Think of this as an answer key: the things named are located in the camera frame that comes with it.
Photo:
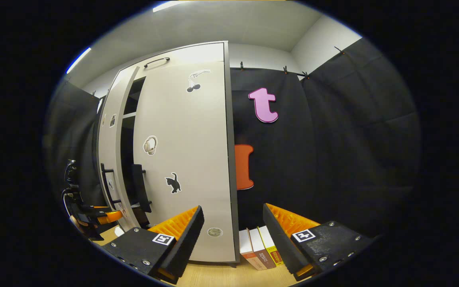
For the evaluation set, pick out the grey white shoe cabinet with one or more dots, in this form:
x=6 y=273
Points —
x=232 y=159

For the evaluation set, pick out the white cabinet drawer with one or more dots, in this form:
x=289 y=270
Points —
x=201 y=54

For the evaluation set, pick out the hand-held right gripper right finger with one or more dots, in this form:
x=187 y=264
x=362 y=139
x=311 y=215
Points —
x=279 y=243

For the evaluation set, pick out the white red book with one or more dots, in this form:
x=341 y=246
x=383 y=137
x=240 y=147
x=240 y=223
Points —
x=249 y=251

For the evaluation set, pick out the white cabinet door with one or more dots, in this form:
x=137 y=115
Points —
x=112 y=147
x=189 y=151

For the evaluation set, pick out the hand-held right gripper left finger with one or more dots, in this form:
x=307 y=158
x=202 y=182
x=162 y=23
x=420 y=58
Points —
x=187 y=243

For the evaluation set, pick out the ceiling light panel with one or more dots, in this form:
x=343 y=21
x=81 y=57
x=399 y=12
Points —
x=79 y=59
x=169 y=5

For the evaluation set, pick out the yellow book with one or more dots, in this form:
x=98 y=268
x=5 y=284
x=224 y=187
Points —
x=271 y=245

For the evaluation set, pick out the brown book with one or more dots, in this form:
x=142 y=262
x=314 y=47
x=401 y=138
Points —
x=262 y=249

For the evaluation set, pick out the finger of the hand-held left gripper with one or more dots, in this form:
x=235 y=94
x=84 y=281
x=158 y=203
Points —
x=101 y=207
x=112 y=217

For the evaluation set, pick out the black backdrop cloth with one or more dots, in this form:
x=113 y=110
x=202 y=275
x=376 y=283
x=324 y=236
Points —
x=70 y=131
x=333 y=151

